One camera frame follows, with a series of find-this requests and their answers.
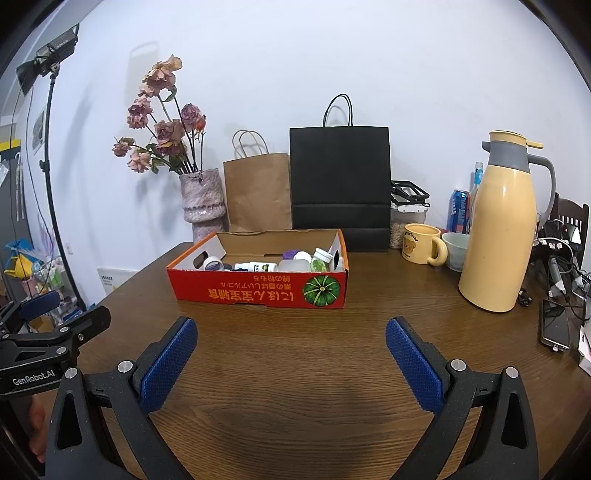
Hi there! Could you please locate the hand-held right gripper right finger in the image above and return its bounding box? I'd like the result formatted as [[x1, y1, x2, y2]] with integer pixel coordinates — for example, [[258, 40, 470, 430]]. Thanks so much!
[[385, 316, 539, 480]]

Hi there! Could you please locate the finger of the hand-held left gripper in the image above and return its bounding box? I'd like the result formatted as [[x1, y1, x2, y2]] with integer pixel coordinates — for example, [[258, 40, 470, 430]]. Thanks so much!
[[0, 305, 112, 358], [0, 291, 62, 335]]

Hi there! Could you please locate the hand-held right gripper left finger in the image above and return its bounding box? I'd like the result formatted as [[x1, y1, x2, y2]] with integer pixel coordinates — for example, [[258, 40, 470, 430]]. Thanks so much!
[[45, 316, 198, 480]]

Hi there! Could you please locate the red orange cardboard box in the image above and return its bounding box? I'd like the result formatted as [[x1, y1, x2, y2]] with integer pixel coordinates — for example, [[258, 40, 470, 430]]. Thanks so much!
[[166, 229, 349, 311]]

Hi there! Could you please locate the person's left hand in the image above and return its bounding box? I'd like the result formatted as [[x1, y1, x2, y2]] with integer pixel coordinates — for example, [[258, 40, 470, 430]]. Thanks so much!
[[28, 392, 52, 463]]

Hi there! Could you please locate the cluttered storage cart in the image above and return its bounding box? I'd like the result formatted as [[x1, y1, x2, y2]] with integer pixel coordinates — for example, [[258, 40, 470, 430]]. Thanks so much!
[[0, 237, 86, 324]]

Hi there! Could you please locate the white flat board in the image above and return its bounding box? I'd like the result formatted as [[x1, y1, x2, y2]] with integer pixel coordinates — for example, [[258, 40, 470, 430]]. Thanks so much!
[[97, 267, 139, 292]]

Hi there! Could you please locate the blue yellow packet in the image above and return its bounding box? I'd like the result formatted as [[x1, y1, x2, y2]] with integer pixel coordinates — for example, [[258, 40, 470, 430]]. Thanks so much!
[[4, 239, 34, 281]]

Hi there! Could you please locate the yellow bear mug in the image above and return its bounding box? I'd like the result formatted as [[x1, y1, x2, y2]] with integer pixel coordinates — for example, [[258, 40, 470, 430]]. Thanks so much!
[[401, 224, 448, 266]]

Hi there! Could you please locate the grey ceramic cup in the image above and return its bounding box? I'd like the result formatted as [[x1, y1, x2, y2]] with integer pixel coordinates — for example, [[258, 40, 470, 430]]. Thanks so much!
[[441, 232, 472, 272]]

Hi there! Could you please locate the clear jar black clip lid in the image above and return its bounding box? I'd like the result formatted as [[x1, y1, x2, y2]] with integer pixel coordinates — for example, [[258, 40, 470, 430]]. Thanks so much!
[[389, 180, 431, 250]]

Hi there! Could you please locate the black smartphone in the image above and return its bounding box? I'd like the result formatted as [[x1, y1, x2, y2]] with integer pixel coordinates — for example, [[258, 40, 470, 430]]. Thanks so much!
[[539, 299, 573, 352]]

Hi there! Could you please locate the yellow thermos jug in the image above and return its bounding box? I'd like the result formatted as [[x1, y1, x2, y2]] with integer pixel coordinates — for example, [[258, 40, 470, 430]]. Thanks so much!
[[458, 130, 557, 313]]

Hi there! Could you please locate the blue drink can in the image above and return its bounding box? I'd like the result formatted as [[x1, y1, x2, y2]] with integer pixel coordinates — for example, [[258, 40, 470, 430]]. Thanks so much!
[[447, 188, 472, 234]]

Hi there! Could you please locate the pink mottled ceramic vase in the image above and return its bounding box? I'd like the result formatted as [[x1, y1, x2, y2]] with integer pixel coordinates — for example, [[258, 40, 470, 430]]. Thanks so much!
[[179, 168, 228, 243]]

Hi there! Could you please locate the brown paper bag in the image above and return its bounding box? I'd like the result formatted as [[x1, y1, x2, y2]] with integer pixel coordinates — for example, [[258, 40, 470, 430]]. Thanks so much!
[[223, 130, 293, 233]]

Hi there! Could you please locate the clear glass bottle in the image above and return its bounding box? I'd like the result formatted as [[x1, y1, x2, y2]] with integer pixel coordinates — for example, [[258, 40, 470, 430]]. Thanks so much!
[[468, 161, 484, 217]]

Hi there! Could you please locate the bunch of dried roses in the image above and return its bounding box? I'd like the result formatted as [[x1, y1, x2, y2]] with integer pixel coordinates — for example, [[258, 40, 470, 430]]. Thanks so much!
[[112, 54, 206, 175]]

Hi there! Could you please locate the black paper bag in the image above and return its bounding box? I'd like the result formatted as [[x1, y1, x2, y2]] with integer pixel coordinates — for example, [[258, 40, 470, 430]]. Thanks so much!
[[289, 93, 392, 253]]

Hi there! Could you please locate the black device red light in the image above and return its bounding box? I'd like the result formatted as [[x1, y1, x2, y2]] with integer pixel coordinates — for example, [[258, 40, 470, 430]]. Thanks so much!
[[556, 220, 583, 247]]

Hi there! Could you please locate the dark wooden chair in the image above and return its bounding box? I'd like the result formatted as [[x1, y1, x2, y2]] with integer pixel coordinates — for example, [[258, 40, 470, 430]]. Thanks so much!
[[551, 193, 591, 241]]

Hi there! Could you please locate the black studio light stand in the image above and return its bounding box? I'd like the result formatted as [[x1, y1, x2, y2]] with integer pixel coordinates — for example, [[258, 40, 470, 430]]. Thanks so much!
[[16, 24, 89, 310]]

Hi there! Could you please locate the small wall picture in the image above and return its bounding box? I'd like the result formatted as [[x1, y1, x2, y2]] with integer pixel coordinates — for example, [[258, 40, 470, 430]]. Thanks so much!
[[32, 108, 45, 153]]

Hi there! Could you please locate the tangle of white cables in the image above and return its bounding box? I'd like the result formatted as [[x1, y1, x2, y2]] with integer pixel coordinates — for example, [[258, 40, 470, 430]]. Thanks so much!
[[536, 235, 591, 324]]

